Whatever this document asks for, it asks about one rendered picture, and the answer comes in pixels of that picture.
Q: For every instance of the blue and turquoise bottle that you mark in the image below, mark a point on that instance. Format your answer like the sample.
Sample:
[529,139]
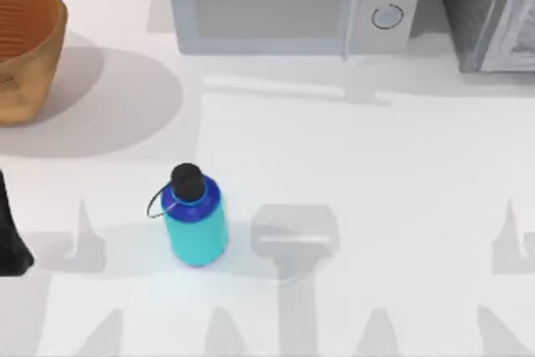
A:
[196,227]

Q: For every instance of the microwave oven door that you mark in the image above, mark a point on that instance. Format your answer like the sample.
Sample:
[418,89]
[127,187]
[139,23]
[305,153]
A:
[267,1]

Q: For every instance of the pale microwave oven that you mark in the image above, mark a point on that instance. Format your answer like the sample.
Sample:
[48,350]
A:
[292,1]

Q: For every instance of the round microwave knob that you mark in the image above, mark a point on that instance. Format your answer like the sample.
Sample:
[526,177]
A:
[387,16]

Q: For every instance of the wooden basket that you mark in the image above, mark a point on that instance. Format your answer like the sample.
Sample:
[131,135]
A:
[29,60]

